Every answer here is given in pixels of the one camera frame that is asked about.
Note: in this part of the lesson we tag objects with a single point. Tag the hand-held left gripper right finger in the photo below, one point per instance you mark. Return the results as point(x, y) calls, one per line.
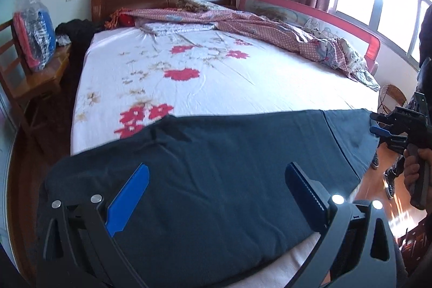
point(303, 198)

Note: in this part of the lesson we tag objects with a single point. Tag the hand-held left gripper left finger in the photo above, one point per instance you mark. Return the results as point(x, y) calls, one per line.
point(128, 200)

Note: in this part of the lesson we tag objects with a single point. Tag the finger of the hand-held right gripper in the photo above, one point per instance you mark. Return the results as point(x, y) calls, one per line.
point(379, 131)
point(379, 117)

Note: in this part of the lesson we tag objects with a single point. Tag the dark blue pants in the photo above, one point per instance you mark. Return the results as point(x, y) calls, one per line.
point(216, 180)

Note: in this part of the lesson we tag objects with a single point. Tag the person's right hand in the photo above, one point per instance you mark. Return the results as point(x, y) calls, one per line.
point(411, 170)

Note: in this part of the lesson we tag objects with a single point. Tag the folding chair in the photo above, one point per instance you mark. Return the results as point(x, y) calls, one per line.
point(393, 97)

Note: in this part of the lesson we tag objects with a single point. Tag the black patterned shoe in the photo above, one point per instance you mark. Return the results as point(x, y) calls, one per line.
point(375, 161)
point(389, 185)

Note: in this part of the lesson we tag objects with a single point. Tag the person's dark clothing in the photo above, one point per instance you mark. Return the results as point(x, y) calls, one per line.
point(426, 38)

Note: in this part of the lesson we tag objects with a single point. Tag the red patterned quilt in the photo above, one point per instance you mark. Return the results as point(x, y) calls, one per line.
point(270, 28)

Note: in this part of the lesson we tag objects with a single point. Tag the bed with floral sheet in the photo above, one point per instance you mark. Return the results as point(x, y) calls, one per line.
point(209, 82)

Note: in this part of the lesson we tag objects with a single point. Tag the wooden chair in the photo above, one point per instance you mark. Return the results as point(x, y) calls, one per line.
point(37, 78)

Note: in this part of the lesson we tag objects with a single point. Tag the black clothes pile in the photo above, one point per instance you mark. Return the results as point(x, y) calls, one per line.
point(76, 30)

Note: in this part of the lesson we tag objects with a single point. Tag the floral pillow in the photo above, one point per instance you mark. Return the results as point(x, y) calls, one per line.
point(179, 27)

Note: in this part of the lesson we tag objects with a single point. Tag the red cushion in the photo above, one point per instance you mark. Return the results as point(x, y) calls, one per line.
point(127, 19)

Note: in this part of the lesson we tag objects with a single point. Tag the clear plastic bag of clothes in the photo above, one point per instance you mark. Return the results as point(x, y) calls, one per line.
point(37, 31)

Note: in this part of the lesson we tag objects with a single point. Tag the pink bed rail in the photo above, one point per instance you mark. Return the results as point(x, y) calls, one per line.
point(297, 13)

